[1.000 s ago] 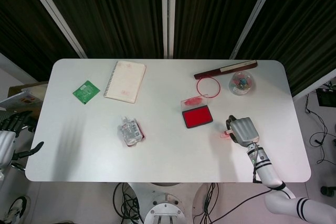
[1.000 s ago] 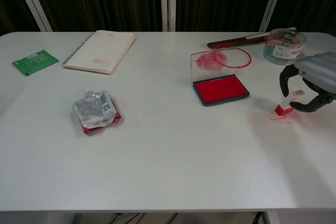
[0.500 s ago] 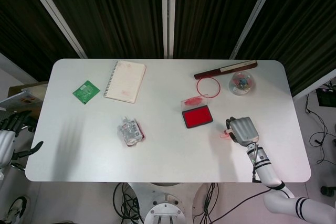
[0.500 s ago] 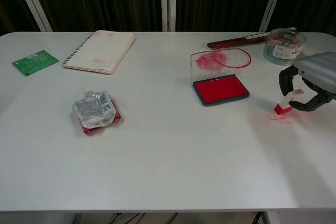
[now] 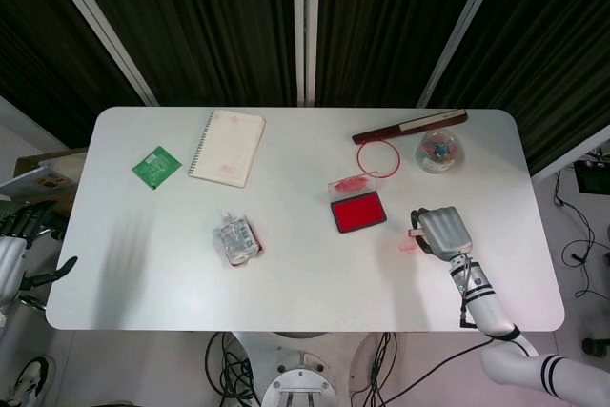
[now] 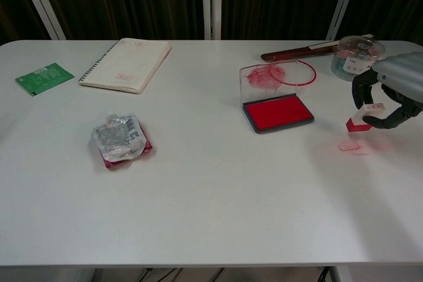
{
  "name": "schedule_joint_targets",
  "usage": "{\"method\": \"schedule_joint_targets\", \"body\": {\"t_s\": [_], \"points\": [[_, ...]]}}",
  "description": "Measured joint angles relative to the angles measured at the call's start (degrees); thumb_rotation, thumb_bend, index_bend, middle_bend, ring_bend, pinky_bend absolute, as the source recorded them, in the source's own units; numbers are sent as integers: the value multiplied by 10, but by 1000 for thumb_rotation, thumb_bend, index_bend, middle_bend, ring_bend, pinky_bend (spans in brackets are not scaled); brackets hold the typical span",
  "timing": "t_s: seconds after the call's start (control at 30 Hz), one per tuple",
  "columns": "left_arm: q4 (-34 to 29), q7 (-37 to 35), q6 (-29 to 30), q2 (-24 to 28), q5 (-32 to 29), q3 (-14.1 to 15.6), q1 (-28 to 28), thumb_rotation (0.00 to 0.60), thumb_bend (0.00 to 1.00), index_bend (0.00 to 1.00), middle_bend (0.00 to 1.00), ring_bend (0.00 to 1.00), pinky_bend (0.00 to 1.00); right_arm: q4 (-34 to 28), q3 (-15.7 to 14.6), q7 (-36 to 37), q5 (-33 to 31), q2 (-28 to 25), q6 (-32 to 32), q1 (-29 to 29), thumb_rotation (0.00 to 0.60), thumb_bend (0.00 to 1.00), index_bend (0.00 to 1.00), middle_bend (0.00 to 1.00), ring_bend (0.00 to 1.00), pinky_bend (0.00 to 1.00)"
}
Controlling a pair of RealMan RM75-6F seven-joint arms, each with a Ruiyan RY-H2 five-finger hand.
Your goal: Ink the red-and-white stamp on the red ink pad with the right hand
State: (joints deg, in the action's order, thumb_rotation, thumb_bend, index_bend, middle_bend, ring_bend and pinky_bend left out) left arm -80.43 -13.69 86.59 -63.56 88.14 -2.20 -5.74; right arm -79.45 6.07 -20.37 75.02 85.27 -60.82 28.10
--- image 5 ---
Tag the white slanted frame post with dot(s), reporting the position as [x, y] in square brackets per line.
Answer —
[100, 30]
[462, 30]

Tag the black monitor device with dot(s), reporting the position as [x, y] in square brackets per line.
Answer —
[592, 176]

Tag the clear crumpled spout pouch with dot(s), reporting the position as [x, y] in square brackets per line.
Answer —
[233, 238]

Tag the black grey left robot hand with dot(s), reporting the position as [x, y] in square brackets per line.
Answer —
[12, 259]

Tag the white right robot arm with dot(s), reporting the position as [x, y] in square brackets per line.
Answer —
[486, 304]

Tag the white and red stamp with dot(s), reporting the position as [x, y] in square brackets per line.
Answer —
[417, 232]

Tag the white upright frame post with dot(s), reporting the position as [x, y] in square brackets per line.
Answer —
[305, 26]

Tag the white and black shoe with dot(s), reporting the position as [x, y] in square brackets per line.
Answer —
[28, 378]

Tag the green sachet packet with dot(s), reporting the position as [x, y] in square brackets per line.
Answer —
[156, 166]

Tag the dark red folded fan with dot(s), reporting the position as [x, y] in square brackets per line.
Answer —
[381, 133]

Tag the red ink pad clear lid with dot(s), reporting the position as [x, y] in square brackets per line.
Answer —
[357, 216]

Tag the spiral bound lined notebook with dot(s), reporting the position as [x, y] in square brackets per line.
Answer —
[229, 147]

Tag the clear round clip container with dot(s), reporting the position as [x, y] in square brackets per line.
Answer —
[438, 152]

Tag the brown cardboard box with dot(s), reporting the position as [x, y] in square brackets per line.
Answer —
[43, 173]

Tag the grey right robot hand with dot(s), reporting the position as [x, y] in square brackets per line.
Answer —
[445, 233]

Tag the dark pleated curtain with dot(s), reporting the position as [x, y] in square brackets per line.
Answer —
[214, 21]

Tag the round robot base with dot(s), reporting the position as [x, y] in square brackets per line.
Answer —
[305, 373]

